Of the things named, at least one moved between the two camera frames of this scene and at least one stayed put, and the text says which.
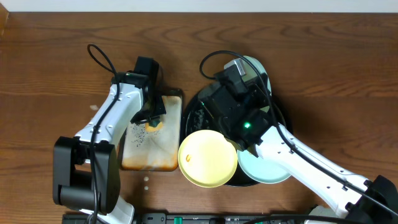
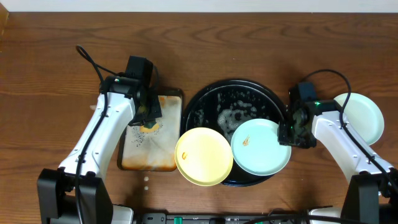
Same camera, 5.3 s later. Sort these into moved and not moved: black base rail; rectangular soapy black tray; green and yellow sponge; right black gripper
Moved: right black gripper; green and yellow sponge
Not moved: black base rail; rectangular soapy black tray
